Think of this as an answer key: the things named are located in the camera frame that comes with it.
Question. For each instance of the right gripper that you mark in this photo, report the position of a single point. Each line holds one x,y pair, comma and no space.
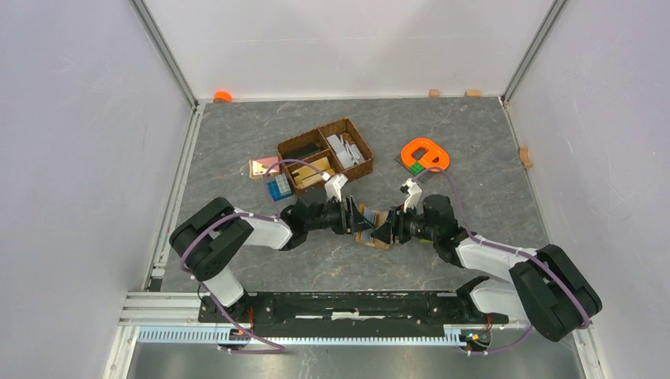
396,225

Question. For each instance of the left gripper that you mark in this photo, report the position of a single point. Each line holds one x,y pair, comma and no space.
352,221

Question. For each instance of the yellow leather card holder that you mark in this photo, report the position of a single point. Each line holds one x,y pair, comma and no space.
377,218

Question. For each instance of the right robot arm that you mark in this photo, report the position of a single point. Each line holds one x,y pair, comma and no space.
542,286

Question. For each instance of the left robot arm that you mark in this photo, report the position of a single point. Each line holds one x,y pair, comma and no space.
210,238

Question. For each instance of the silver cards pile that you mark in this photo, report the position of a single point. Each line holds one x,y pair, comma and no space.
346,153

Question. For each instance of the gold VIP cards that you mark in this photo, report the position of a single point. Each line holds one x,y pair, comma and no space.
306,176

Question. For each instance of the black cards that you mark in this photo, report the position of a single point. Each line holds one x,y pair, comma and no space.
303,152

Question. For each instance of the pink card box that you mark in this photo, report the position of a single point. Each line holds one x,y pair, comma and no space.
258,167

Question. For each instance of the green toy brick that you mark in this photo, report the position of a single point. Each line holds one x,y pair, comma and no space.
416,168

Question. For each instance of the brown woven basket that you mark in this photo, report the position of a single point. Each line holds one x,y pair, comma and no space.
318,135

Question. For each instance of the blue toy brick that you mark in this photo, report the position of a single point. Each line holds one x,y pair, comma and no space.
279,187

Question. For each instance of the orange tape roll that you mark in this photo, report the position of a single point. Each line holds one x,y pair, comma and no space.
222,97

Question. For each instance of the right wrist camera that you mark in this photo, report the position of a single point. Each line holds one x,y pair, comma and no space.
412,192

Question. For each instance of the orange plastic ring toy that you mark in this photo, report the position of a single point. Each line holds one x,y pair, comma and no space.
427,152

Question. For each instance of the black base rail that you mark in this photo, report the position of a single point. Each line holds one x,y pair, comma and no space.
357,314

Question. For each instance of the wooden clip on wall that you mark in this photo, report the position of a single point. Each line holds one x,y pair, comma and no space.
524,157

